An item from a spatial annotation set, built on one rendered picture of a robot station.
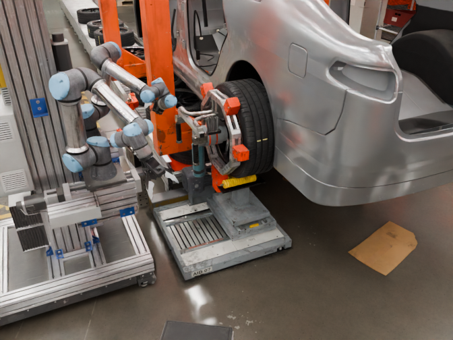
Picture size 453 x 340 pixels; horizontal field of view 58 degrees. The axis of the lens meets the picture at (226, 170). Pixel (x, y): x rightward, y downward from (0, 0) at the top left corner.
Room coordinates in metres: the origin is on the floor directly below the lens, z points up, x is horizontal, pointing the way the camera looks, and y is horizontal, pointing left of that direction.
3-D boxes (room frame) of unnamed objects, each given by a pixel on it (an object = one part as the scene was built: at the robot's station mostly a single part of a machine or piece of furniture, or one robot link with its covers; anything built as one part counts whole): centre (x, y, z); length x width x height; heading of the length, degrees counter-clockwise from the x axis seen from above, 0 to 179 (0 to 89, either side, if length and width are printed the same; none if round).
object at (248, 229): (2.60, -0.11, 0.13); 0.50 x 0.36 x 0.10; 24
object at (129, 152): (2.85, 0.70, 0.51); 0.20 x 0.14 x 0.13; 32
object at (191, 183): (2.83, 0.14, 0.26); 0.42 x 0.18 x 0.35; 114
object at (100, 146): (2.03, 0.72, 0.98); 0.13 x 0.12 x 0.14; 146
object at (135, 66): (4.80, 0.96, 0.69); 0.52 x 0.17 x 0.35; 114
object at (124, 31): (7.23, 1.92, 0.39); 0.66 x 0.66 x 0.24
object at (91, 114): (2.50, 0.92, 0.98); 0.13 x 0.12 x 0.14; 160
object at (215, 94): (2.53, 0.05, 0.85); 0.54 x 0.07 x 0.54; 24
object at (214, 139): (2.50, 0.11, 0.85); 0.21 x 0.14 x 0.14; 114
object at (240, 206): (2.60, -0.11, 0.32); 0.40 x 0.30 x 0.28; 24
